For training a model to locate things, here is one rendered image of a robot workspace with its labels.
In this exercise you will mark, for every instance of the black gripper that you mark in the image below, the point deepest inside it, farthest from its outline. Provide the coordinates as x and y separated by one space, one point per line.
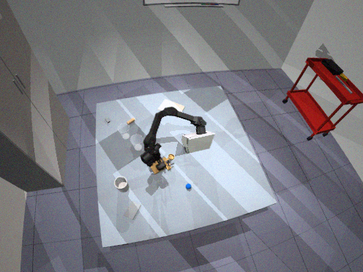
160 165

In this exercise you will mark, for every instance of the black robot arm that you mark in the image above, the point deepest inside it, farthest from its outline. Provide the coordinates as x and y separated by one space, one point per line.
150 139

